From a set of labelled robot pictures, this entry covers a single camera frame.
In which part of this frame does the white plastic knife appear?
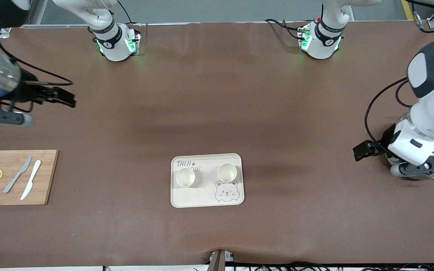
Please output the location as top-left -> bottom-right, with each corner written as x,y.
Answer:
20,160 -> 42,201

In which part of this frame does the grey plastic knife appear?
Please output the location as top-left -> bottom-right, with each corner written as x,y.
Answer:
3,156 -> 32,194

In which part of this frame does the aluminium frame rail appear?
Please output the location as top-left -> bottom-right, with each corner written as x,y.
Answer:
0,23 -> 89,40

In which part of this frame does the cream bear print tray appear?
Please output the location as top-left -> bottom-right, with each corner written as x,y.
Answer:
170,153 -> 245,208

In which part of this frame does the thin black base cable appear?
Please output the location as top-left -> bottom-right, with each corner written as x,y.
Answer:
117,0 -> 134,26

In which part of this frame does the white plastic cup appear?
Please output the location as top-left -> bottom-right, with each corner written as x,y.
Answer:
175,168 -> 196,188
217,163 -> 238,183

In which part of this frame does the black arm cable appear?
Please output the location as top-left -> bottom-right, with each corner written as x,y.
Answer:
365,77 -> 413,147
0,38 -> 74,87

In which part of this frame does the bamboo cutting board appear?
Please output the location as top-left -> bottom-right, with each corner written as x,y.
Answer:
0,150 -> 59,206

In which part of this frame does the black cable with metal plug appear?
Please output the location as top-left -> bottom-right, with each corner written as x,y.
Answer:
405,0 -> 434,33

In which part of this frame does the black base power cable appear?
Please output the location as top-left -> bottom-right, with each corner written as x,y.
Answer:
264,18 -> 305,39

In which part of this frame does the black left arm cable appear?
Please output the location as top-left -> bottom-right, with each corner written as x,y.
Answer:
365,77 -> 413,147

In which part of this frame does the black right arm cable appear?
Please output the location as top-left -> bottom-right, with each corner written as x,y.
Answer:
0,38 -> 74,87

